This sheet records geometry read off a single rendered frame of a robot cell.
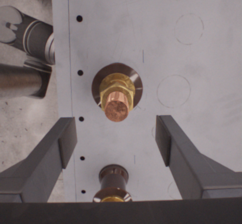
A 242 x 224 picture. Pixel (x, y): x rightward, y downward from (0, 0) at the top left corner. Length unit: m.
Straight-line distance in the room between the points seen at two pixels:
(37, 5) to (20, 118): 1.16
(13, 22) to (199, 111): 0.56
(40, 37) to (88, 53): 0.18
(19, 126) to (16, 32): 1.73
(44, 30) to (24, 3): 1.46
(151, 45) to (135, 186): 0.38
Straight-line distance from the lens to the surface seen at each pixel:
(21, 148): 2.37
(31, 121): 2.15
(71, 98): 0.43
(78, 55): 0.41
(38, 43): 0.55
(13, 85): 0.53
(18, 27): 0.59
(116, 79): 0.30
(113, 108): 0.21
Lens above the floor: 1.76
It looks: 73 degrees down
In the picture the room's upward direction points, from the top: 178 degrees clockwise
